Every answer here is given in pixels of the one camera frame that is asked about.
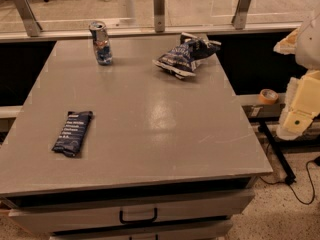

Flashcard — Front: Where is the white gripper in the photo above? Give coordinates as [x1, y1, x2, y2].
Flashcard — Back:
[273, 9, 320, 140]

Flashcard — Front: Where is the blue chip bag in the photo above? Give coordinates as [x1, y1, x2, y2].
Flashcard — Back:
[153, 32, 221, 79]

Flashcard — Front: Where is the tape roll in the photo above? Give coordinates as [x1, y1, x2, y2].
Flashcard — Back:
[259, 89, 279, 105]

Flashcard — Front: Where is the black table leg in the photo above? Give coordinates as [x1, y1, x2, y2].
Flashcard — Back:
[258, 121, 296, 186]

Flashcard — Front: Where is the lower grey drawer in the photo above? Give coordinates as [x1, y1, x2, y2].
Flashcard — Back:
[49, 220, 232, 240]

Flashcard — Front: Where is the grey drawer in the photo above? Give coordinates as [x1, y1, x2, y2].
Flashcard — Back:
[49, 220, 232, 240]
[9, 189, 254, 233]

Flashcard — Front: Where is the silver blue drink can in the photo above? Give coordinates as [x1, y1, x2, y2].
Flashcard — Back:
[89, 21, 113, 65]

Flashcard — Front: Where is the upper grey drawer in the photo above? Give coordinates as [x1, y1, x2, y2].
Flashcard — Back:
[9, 189, 254, 233]

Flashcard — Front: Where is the dark blue snack bar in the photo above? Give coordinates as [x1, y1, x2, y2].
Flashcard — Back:
[52, 111, 93, 158]

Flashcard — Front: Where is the right metal bracket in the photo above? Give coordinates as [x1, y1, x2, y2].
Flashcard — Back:
[231, 0, 252, 30]

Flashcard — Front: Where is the metal bracket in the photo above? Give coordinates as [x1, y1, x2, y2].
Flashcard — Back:
[12, 0, 42, 37]
[231, 0, 252, 30]
[153, 0, 165, 32]

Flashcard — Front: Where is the black floor cable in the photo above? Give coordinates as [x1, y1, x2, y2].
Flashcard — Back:
[259, 157, 320, 206]

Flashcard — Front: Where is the middle metal bracket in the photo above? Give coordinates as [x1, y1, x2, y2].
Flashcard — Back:
[153, 0, 165, 32]

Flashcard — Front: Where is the black drawer handle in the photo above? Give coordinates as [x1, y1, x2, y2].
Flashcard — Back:
[119, 208, 158, 225]

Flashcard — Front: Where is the left metal bracket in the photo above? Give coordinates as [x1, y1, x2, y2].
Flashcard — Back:
[12, 0, 42, 37]

